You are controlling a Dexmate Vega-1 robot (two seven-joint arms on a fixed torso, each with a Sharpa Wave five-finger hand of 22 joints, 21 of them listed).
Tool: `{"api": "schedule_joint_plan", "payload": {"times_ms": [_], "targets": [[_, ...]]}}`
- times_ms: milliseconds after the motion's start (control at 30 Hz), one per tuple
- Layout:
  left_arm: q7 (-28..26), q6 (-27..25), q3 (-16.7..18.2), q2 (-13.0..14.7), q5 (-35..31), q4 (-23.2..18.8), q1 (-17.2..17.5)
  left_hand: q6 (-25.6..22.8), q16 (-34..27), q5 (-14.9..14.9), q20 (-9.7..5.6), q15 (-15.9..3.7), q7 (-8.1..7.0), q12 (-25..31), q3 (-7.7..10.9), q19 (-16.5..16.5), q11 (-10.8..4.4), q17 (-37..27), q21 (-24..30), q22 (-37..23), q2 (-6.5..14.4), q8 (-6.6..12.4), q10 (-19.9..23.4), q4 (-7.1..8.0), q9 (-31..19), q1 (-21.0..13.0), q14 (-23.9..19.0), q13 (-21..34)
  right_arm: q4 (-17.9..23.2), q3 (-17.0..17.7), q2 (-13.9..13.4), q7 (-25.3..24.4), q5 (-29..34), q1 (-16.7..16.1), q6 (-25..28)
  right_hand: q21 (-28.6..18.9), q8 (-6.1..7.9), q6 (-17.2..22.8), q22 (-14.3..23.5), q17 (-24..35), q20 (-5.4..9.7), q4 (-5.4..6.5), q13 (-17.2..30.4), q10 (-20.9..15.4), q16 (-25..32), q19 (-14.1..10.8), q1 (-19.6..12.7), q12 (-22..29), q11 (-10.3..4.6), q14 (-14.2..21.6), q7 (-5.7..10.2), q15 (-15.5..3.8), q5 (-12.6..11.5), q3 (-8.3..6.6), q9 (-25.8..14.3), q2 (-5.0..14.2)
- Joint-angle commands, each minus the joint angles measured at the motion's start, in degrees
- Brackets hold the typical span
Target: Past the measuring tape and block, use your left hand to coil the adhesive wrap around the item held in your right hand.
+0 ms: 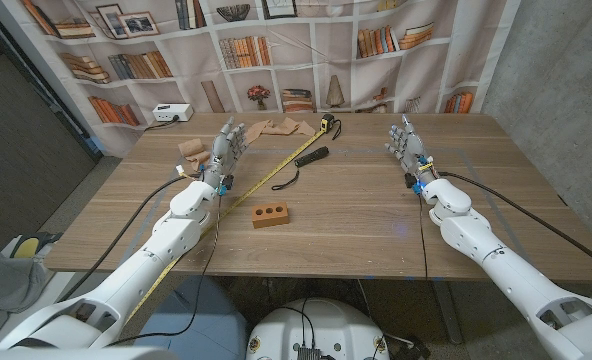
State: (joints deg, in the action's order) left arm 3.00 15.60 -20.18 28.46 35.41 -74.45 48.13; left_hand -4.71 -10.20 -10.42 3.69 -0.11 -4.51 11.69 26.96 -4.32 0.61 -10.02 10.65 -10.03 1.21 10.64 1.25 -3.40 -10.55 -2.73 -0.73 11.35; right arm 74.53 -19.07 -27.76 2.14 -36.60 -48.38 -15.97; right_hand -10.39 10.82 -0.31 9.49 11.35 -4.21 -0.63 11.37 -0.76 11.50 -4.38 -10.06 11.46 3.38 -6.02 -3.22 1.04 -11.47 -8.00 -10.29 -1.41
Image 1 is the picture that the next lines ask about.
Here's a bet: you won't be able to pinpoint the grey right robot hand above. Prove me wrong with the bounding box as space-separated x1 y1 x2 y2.
384 113 440 187

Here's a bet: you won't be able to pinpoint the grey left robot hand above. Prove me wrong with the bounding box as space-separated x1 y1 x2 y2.
201 116 250 190

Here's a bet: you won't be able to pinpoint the beige stocking cloth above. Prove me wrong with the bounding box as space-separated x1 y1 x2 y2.
177 117 317 173

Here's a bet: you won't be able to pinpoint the black flashlight with lanyard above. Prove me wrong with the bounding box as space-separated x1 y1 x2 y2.
270 145 330 192

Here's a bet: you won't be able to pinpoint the yellow measuring tape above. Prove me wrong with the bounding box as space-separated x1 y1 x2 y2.
124 113 343 324

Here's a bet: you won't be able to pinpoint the orange brick block three holes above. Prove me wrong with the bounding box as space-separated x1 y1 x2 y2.
251 201 291 230

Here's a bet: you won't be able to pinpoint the white power box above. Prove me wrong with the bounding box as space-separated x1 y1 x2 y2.
151 102 195 123

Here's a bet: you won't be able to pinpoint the printed bookshelf backdrop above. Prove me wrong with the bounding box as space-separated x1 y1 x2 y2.
0 0 522 159

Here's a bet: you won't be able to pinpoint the grey table leg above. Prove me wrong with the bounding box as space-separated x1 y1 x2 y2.
428 279 465 345

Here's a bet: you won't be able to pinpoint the blue stool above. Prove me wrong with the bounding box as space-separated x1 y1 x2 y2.
138 274 250 360

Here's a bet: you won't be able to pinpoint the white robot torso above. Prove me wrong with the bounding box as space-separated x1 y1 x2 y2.
244 298 391 360

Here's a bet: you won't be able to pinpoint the yellow and black floor pedal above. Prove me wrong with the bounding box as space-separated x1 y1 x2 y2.
8 231 65 260

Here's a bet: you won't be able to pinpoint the person's grey trouser leg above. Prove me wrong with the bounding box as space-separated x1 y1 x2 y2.
0 232 52 341

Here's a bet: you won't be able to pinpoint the black power box cable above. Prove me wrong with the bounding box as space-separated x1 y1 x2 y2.
143 115 181 132

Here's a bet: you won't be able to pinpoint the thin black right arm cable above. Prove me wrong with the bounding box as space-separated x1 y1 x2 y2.
417 194 430 281

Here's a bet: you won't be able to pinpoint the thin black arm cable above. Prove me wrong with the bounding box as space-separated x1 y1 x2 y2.
417 194 430 281
106 194 223 347

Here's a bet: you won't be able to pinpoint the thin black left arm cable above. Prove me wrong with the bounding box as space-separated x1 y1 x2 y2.
106 194 223 347

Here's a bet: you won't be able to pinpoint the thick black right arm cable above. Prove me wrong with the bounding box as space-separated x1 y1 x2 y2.
438 170 592 276

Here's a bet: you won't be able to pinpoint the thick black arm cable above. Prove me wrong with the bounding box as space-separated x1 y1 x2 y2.
55 173 205 304
438 170 592 276

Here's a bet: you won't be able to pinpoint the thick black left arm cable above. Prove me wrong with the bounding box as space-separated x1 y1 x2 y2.
55 173 205 304

